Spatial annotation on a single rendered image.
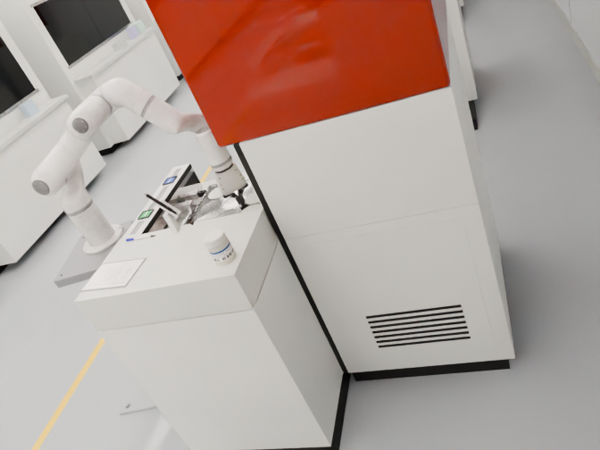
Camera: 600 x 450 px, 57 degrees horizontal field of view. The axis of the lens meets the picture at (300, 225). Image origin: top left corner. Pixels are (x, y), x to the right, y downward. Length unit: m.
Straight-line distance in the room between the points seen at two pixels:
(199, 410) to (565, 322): 1.51
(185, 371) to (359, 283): 0.71
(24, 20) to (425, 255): 5.44
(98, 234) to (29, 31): 4.39
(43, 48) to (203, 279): 5.18
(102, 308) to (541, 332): 1.71
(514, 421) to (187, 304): 1.24
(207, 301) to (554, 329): 1.44
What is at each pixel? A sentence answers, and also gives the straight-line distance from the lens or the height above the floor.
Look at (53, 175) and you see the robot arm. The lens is 2.34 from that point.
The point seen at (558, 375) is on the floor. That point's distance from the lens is 2.36.
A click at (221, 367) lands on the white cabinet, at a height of 0.57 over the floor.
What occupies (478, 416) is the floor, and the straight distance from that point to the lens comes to 2.28.
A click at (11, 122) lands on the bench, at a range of 5.90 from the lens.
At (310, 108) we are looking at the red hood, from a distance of 1.68.
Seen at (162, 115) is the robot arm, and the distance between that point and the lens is 2.01.
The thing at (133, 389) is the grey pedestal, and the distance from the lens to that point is 3.13.
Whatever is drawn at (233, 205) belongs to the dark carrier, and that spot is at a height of 0.90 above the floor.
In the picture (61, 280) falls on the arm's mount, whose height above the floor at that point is 0.85.
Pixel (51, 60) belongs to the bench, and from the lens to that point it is 6.67.
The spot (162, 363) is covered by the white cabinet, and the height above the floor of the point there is 0.62.
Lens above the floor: 1.85
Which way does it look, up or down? 31 degrees down
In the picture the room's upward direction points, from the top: 24 degrees counter-clockwise
